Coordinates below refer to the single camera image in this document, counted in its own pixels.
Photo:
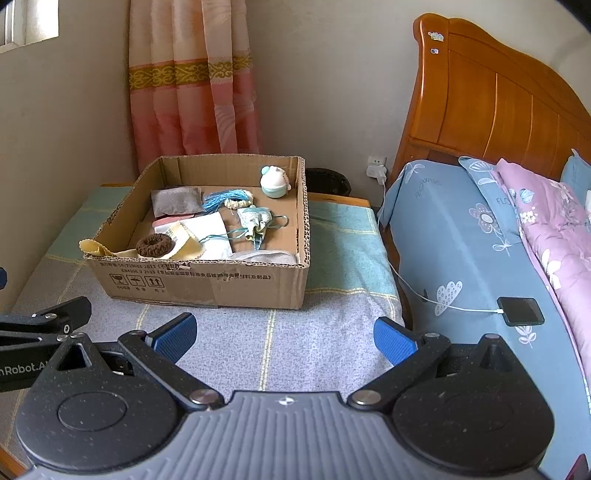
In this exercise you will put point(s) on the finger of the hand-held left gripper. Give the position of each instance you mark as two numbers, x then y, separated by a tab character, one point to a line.
51	318
2	279

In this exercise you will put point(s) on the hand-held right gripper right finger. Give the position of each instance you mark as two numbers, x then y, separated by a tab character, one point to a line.
395	339

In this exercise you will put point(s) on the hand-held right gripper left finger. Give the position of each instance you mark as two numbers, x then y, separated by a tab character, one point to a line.
178	334

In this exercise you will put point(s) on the brown cardboard box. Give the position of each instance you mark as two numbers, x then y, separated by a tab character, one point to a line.
207	284

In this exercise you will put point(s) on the yellow cleaning cloth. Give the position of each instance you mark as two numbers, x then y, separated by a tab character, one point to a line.
182	247

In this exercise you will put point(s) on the brown fuzzy scrunchie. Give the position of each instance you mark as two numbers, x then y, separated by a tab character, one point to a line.
144	247

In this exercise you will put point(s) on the white cloth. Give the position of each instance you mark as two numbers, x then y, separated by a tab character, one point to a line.
207	235

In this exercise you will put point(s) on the pink nail file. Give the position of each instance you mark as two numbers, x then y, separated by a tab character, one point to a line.
166	223

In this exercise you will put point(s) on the grey sachet bag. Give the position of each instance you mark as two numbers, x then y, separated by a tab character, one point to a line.
175	203
268	257

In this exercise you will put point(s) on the blue floral sachet with tassel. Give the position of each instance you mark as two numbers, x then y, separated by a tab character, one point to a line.
254	221

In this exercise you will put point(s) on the cream fuzzy scrunchie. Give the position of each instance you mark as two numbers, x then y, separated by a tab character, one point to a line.
244	196

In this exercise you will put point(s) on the blue and white plush toy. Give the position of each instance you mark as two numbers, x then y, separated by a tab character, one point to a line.
274	184

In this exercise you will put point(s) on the blue floral bed sheet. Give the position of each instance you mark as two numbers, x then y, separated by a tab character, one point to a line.
461	258

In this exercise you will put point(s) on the grey and green checkered blanket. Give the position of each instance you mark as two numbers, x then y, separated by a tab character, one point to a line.
286	346

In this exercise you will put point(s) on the black smartphone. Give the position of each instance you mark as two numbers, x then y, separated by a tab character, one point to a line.
521	311

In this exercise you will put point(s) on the white charger plug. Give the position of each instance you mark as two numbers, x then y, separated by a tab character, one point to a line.
376	175

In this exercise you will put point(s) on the grey-blue floral pillow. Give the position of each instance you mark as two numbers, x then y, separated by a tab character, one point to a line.
480	175

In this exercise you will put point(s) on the pink floral pillow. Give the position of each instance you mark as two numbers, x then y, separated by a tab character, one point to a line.
554	230

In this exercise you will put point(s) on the pink patterned curtain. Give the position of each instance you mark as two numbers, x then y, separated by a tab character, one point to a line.
194	92

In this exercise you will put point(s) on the wooden headboard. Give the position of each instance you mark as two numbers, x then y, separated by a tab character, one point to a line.
485	101

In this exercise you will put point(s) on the turtle sticker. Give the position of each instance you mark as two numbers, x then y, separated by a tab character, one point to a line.
436	35

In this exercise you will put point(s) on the white wall socket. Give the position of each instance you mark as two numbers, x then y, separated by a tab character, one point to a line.
377	161

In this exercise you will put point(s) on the window frame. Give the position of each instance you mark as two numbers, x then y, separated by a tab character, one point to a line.
27	18

